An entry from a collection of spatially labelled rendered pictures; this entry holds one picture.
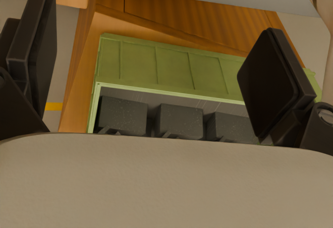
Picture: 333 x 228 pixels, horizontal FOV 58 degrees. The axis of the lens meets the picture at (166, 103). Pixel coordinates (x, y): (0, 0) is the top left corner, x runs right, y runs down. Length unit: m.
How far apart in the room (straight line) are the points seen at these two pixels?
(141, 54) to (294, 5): 0.34
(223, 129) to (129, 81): 0.38
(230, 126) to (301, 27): 1.16
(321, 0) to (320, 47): 1.80
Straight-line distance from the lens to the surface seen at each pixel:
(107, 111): 0.82
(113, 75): 0.66
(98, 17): 0.74
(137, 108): 0.85
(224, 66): 0.80
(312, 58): 2.21
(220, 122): 0.92
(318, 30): 2.05
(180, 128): 0.86
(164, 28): 0.78
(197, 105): 0.89
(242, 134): 0.95
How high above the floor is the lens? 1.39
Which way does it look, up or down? 39 degrees down
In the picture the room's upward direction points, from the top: 174 degrees clockwise
